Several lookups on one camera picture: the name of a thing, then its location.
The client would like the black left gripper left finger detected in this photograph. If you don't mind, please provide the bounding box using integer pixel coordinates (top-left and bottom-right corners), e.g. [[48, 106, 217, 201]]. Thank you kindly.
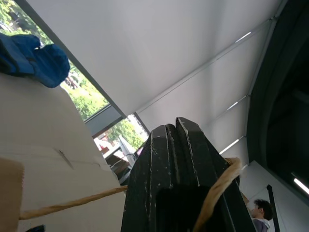
[[120, 124, 181, 232]]

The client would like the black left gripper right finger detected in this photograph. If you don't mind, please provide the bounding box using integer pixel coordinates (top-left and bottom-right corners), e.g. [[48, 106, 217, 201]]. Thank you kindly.
[[175, 117, 257, 232]]

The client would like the paper bag with twisted handle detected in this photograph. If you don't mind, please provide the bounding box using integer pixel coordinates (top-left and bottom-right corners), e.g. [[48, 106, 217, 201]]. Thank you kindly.
[[0, 72, 243, 232]]

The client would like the dark-haired person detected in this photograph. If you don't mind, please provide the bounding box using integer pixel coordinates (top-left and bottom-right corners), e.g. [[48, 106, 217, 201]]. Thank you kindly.
[[240, 192, 275, 232]]

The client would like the black stand pole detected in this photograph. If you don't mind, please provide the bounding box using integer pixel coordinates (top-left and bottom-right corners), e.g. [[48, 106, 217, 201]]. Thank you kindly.
[[266, 184, 281, 232]]

